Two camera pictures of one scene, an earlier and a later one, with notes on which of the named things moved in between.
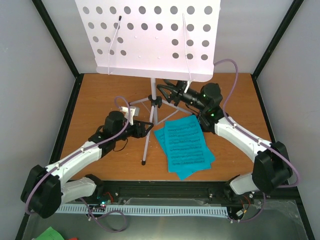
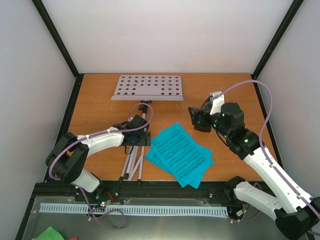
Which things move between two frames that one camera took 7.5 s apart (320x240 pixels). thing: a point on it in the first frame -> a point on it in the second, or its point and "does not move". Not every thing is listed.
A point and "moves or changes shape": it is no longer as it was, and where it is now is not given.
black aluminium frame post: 62,47 does not move
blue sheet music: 186,147 moves or changes shape
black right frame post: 283,27 does not move
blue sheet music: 160,134 -> 152,158
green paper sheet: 50,234 does not move
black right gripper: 175,94 -> 194,109
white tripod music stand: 167,40 -> 144,87
